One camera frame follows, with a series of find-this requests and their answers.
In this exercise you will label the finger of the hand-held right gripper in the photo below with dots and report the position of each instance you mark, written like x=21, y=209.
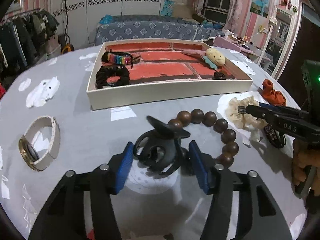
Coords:
x=290, y=111
x=287, y=127

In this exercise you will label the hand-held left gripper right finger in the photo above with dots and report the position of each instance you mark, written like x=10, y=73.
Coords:
x=198, y=170

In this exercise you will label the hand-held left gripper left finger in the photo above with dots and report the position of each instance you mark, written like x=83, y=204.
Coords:
x=123, y=170

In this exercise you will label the cream scrunchie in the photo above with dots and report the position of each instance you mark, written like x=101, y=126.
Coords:
x=236, y=110

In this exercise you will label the black hair claw clip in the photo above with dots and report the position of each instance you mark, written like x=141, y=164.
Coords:
x=162, y=128

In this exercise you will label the brick-lined jewelry tray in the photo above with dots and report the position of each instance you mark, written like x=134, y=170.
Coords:
x=162, y=97

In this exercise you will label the bun-shaped plush hair clip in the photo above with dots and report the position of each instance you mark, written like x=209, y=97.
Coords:
x=216, y=56

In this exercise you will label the black scrunchie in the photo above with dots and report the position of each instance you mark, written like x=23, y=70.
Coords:
x=123, y=76

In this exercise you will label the person's right hand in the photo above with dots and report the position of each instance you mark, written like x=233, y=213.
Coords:
x=302, y=160

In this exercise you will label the rust orange scrunchie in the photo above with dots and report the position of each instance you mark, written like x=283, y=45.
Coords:
x=273, y=95

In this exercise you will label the white framed standing mirror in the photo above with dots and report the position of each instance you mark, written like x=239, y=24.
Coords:
x=295, y=42

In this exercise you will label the grey polar bear bedsheet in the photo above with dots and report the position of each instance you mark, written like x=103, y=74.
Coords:
x=82, y=130

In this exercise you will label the red flower decoration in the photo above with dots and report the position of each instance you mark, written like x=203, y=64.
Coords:
x=287, y=3

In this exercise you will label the pink desk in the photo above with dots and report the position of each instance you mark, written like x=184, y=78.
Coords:
x=225, y=43

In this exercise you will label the white bottle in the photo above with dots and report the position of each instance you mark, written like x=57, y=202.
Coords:
x=227, y=33

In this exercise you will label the couple photo poster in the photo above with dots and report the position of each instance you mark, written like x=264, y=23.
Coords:
x=260, y=2

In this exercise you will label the pink floral curtain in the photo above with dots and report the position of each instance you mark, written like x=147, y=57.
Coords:
x=237, y=7

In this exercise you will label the white storage box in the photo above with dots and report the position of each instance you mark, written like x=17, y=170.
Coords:
x=53, y=47

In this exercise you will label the blue patterned sofa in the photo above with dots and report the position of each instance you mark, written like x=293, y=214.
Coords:
x=150, y=31

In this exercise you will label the black garment steamer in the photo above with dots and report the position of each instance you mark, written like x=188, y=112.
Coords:
x=67, y=40

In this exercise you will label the blue cloth bundle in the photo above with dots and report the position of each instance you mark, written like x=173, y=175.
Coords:
x=107, y=20

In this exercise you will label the row of hanging clothes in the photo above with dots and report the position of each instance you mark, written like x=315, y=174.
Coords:
x=22, y=37

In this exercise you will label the white wardrobe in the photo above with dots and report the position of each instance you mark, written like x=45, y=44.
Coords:
x=110, y=0

